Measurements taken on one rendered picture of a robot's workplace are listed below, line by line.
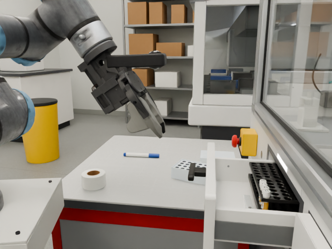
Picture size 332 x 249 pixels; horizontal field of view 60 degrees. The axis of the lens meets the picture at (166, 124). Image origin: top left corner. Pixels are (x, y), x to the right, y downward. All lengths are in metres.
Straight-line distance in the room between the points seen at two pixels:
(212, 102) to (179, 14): 3.25
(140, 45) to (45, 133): 2.17
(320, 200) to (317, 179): 0.03
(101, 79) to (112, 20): 4.76
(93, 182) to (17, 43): 0.46
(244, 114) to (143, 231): 0.79
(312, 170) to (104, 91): 0.38
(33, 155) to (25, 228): 2.75
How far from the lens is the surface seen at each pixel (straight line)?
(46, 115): 3.21
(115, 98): 0.57
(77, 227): 0.91
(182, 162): 0.96
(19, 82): 3.97
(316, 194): 0.45
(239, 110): 1.40
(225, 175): 0.74
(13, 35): 0.56
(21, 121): 0.73
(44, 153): 3.32
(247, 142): 0.91
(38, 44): 0.62
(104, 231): 0.88
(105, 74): 0.59
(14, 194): 0.75
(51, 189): 0.74
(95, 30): 0.58
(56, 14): 0.61
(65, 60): 5.79
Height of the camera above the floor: 1.15
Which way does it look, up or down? 14 degrees down
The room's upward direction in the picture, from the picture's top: straight up
